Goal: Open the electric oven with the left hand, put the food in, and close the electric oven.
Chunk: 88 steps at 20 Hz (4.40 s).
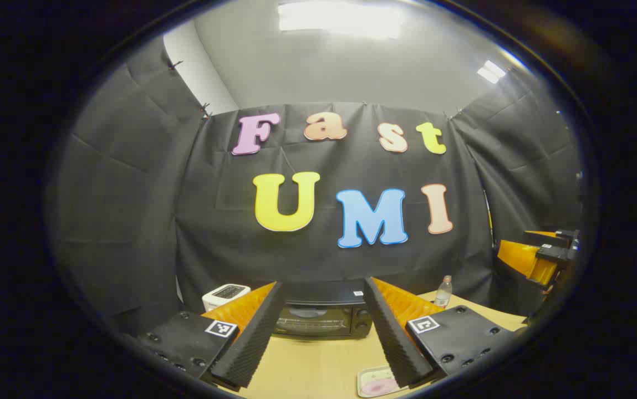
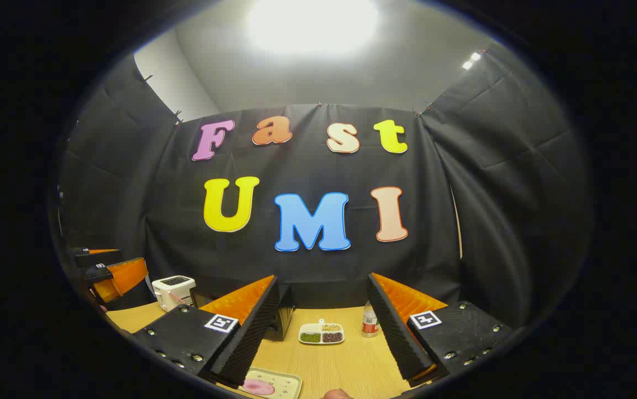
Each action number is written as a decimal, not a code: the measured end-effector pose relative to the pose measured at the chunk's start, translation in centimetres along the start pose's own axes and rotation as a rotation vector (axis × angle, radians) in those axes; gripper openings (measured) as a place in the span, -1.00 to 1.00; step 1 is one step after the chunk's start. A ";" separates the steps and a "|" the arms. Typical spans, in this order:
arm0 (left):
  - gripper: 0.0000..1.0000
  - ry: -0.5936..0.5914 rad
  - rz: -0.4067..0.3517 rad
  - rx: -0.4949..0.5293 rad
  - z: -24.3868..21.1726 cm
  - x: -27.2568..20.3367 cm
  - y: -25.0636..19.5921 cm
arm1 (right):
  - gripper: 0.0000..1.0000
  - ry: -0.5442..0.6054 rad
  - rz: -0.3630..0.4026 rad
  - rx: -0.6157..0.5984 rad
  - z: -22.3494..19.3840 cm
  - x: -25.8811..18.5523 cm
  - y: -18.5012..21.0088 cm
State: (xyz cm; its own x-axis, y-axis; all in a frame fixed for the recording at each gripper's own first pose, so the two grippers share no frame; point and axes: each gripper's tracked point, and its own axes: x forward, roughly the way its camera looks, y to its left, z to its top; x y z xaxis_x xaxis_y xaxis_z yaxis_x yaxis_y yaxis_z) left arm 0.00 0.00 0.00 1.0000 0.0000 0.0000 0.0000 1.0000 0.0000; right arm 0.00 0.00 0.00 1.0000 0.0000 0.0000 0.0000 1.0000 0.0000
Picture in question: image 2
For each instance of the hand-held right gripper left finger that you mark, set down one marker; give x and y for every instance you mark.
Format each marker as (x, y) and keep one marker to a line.
(251, 332)

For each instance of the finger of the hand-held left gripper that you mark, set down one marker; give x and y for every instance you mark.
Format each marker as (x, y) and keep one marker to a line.
(96, 257)
(121, 280)

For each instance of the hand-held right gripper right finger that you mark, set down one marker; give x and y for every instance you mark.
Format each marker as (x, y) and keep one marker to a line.
(396, 332)

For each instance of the black electric oven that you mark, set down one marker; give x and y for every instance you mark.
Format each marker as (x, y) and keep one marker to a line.
(285, 324)

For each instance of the pink round food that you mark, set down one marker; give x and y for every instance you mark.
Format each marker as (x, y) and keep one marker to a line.
(258, 387)

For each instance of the cream square plate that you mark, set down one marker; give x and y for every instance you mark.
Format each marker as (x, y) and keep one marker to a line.
(282, 382)

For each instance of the clear plastic bottle red label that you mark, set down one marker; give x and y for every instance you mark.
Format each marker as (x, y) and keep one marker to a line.
(370, 324)

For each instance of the white toaster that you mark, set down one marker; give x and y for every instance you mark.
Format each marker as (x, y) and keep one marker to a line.
(171, 291)

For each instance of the white divided plate with beans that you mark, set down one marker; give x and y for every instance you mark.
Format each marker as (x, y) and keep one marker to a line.
(321, 331)

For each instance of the black backdrop cloth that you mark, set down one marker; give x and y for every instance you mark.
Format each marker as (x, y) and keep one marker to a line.
(307, 166)

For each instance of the small ceiling lights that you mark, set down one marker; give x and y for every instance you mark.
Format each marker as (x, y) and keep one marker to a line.
(472, 60)

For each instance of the large ceiling light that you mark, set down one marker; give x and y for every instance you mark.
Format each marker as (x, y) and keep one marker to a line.
(312, 25)

